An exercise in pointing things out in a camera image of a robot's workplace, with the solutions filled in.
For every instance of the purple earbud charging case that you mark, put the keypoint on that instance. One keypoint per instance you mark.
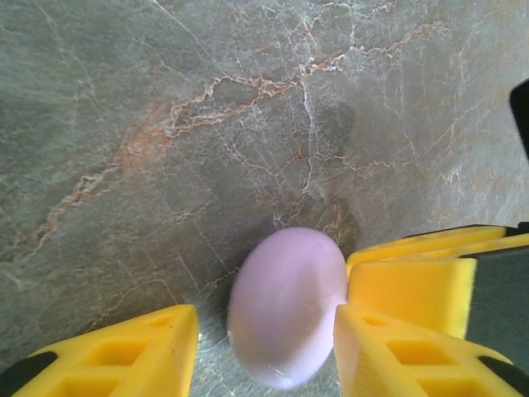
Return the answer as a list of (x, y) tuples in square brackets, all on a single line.
[(285, 310)]

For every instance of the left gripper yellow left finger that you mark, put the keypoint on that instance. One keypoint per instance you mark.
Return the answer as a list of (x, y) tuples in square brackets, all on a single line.
[(124, 364)]

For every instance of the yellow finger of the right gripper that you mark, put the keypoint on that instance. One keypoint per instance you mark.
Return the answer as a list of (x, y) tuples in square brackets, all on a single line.
[(413, 293), (446, 244)]

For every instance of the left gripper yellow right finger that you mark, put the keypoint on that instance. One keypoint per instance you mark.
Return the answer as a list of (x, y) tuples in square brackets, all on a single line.
[(413, 364)]

